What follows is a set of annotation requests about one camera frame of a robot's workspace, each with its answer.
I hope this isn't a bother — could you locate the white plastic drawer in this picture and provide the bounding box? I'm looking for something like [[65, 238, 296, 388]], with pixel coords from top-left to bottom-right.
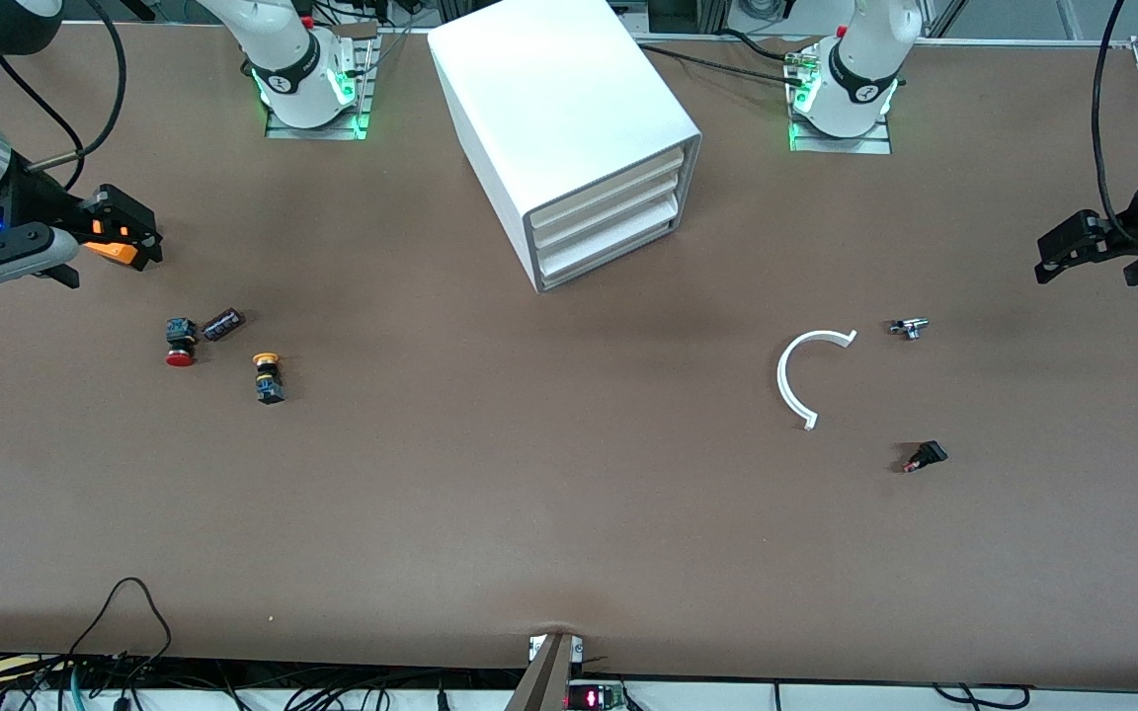
[[532, 174, 681, 264], [529, 146, 686, 240], [537, 202, 681, 289]]

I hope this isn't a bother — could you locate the red push button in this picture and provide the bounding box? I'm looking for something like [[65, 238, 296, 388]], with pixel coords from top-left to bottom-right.
[[165, 317, 200, 368]]

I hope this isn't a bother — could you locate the yellow push button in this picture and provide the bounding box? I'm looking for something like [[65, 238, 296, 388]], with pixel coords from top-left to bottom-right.
[[252, 352, 286, 405]]

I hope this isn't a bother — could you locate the white drawer cabinet housing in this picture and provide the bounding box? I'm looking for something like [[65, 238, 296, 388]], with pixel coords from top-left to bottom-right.
[[427, 0, 704, 294]]

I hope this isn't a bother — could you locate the white curved plastic strip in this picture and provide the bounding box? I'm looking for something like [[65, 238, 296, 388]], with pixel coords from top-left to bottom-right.
[[776, 329, 858, 432]]

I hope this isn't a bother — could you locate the small device with red display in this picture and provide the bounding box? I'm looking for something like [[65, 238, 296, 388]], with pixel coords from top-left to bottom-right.
[[566, 681, 625, 711]]

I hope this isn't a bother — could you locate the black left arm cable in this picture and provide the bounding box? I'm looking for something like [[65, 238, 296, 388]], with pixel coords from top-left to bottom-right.
[[1091, 0, 1129, 226]]

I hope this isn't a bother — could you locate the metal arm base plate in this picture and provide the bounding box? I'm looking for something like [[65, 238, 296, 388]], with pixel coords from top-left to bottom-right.
[[265, 35, 374, 141], [788, 49, 893, 155]]

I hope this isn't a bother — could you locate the black looped table-edge cable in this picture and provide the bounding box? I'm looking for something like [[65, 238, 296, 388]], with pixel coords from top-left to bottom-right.
[[70, 578, 173, 684]]

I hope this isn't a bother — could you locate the black base power cable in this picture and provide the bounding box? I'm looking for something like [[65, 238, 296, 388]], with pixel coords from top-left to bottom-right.
[[640, 28, 817, 90]]

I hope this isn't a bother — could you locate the tangled black cable bundle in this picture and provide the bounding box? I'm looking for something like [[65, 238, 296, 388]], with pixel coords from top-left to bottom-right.
[[0, 647, 530, 711]]

